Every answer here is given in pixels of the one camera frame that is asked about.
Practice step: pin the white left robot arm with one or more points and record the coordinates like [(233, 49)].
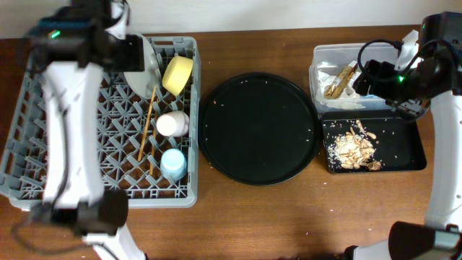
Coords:
[(71, 49)]

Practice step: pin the yellow plastic bowl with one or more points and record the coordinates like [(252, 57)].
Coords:
[(177, 74)]

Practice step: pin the clear plastic waste bin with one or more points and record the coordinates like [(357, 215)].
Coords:
[(332, 59)]

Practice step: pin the grey plastic dishwasher rack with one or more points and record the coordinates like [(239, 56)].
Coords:
[(121, 116)]

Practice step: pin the food scraps pile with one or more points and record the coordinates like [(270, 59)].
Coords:
[(353, 149)]

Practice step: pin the pink plastic cup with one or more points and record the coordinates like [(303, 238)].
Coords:
[(173, 124)]

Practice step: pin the light blue plastic cup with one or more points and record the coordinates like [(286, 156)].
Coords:
[(173, 164)]

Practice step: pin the black rectangular waste tray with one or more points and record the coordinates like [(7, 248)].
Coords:
[(396, 141)]

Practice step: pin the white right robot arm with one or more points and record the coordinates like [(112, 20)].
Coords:
[(430, 81)]

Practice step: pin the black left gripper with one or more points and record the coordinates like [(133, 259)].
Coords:
[(136, 60)]

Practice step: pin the brown snack wrapper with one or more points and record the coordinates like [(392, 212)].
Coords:
[(339, 84)]

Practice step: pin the white round plate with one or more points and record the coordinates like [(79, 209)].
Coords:
[(143, 82)]

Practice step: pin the round black tray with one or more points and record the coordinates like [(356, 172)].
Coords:
[(259, 129)]

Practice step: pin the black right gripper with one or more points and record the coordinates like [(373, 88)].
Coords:
[(382, 71)]

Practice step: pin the white paper napkin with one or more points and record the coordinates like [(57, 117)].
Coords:
[(348, 99)]

